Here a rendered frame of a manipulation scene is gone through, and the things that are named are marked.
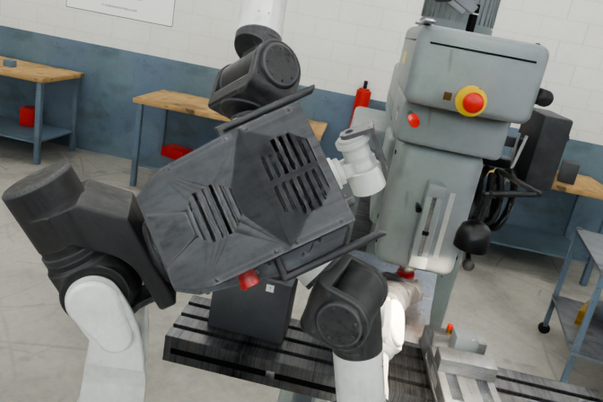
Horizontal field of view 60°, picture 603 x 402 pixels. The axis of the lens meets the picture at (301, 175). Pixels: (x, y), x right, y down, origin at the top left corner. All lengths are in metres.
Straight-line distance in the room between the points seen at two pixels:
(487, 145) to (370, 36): 4.34
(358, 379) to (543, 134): 0.92
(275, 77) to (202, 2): 4.91
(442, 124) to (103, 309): 0.78
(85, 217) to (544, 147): 1.21
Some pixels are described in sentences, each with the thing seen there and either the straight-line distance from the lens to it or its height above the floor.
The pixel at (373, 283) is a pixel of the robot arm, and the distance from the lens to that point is 0.94.
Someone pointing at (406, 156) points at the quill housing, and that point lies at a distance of 1.26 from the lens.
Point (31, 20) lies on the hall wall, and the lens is 6.65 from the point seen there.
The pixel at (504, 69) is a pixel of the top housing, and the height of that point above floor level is 1.83.
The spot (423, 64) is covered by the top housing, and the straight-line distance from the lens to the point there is 1.10.
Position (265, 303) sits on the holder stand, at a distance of 1.50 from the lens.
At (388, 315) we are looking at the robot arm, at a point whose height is 1.27.
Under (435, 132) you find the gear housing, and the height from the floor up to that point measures 1.67.
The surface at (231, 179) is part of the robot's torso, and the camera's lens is 0.78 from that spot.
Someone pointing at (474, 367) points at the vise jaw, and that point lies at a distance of 1.52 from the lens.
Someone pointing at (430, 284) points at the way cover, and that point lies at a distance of 1.86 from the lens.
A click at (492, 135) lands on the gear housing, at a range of 1.24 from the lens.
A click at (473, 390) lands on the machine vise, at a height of 1.05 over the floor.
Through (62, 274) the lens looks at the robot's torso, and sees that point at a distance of 0.94.
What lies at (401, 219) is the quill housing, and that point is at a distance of 1.31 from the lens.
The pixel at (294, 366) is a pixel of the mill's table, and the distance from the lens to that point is 1.49.
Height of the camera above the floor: 1.85
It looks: 16 degrees down
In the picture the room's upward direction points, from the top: 11 degrees clockwise
